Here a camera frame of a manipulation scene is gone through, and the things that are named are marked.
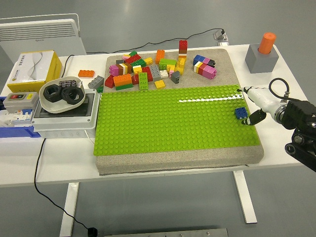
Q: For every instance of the white blue circuit breaker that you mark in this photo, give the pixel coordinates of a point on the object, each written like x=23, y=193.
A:
x=22, y=118

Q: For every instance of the dark grey slope brick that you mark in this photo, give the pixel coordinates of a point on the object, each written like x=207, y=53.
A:
x=175, y=77

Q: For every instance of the white panel heater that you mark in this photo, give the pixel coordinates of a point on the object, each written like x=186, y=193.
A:
x=37, y=29

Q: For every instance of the large lime green brick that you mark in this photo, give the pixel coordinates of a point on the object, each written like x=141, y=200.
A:
x=166, y=63

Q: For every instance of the white grey junction box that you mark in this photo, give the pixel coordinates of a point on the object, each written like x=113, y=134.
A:
x=64, y=123

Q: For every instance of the silver floor socket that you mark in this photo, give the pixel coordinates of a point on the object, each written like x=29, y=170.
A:
x=221, y=38

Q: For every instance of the white yellow red pink stack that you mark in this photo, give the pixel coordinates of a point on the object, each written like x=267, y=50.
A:
x=206, y=71

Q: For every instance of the orange cylinder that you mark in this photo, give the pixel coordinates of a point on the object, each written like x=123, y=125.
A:
x=267, y=43

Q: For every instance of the long red brick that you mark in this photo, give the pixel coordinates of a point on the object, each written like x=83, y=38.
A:
x=134, y=58

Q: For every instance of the flat orange brick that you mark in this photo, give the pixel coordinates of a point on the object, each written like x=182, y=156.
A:
x=86, y=73

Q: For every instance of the pink brown white brick stack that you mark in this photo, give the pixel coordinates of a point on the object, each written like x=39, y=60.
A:
x=114, y=69

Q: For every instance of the small black purple component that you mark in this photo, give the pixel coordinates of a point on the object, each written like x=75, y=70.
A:
x=67, y=82

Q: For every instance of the yellow white tissue box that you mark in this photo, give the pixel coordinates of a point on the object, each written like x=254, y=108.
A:
x=29, y=67

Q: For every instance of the green studded baseplate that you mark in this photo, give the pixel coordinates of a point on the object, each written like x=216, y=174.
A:
x=160, y=123

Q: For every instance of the white table leg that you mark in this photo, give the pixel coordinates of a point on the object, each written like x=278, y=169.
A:
x=69, y=209
x=245, y=197

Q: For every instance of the small yellow brick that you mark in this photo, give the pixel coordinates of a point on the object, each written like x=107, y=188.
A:
x=170, y=67

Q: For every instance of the long lime green brick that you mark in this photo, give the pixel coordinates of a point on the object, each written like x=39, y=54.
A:
x=143, y=81

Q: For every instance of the white bowl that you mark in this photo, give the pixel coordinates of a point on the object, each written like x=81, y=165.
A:
x=56, y=107

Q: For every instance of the small green brick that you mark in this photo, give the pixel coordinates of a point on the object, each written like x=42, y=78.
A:
x=133, y=53
x=100, y=90

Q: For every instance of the red slope brick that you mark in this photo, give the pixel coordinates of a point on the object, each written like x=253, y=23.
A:
x=109, y=82

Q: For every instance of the tall yellow brick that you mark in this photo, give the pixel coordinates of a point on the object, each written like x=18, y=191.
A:
x=181, y=66

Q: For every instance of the yellow and white brick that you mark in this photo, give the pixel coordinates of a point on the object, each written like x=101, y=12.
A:
x=137, y=69

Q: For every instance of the grey block holder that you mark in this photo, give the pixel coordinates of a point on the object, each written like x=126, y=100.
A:
x=261, y=61

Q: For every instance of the small pink brick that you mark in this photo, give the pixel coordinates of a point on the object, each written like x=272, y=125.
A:
x=126, y=57
x=171, y=73

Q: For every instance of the blue square brick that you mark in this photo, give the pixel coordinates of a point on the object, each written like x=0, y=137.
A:
x=240, y=113

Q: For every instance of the small dark grey brick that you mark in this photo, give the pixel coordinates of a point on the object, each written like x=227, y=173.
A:
x=120, y=61

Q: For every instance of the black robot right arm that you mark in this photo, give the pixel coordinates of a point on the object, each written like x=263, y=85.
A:
x=301, y=111

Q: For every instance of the flat yellow brick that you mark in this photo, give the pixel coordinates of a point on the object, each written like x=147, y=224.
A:
x=159, y=84

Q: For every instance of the light grey brick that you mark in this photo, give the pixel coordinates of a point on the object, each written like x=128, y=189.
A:
x=96, y=82
x=155, y=72

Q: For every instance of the large black nut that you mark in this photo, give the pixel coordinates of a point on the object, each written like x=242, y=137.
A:
x=76, y=96
x=48, y=95

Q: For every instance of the blue yellow pink black stack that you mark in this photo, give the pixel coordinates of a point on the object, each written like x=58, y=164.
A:
x=200, y=59

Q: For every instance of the large orange brick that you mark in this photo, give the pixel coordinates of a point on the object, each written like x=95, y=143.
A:
x=122, y=79

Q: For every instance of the dark green brick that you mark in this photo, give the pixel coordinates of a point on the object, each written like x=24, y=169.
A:
x=139, y=63

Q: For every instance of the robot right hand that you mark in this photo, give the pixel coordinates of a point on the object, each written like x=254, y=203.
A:
x=261, y=101

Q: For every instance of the grey switch box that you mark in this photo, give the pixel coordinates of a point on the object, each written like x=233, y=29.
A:
x=21, y=102

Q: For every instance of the grey-brown foam mat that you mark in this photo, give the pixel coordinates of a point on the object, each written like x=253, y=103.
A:
x=172, y=160

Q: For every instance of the flat green brick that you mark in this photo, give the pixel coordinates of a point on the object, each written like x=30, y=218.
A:
x=124, y=87

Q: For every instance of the tall orange brick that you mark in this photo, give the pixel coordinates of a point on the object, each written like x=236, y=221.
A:
x=160, y=56

